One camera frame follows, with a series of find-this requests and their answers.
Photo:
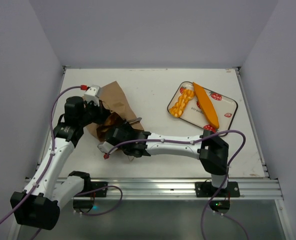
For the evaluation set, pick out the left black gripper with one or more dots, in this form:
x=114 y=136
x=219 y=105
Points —
x=101 y=111

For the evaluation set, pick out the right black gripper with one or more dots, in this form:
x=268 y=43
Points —
x=116 y=133

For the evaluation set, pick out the metal tongs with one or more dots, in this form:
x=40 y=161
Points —
x=134 y=121

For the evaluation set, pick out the brown paper bag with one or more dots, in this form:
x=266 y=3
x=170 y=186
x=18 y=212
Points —
x=115 y=101

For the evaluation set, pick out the braided yellow fake bread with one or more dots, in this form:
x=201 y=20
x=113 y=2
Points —
x=178 y=109

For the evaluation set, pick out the long orange fake baguette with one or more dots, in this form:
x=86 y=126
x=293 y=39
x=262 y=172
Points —
x=206 y=105

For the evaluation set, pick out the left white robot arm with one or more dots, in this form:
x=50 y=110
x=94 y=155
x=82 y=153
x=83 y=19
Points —
x=40 y=203

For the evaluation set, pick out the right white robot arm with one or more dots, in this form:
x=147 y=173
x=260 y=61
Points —
x=211 y=151

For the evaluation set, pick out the round orange fake bread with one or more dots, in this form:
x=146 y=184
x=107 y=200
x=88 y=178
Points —
x=113 y=120

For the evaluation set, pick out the strawberry pattern tray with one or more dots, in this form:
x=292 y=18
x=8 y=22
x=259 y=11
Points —
x=225 y=108

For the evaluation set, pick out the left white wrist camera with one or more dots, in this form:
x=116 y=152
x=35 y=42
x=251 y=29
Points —
x=92 y=94

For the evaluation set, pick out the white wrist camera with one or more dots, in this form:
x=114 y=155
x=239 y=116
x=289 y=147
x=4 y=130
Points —
x=105 y=147
x=92 y=94

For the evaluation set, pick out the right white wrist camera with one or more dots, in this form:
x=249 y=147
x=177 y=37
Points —
x=105 y=147

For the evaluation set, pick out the aluminium mounting rail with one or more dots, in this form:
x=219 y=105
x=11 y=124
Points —
x=192 y=188

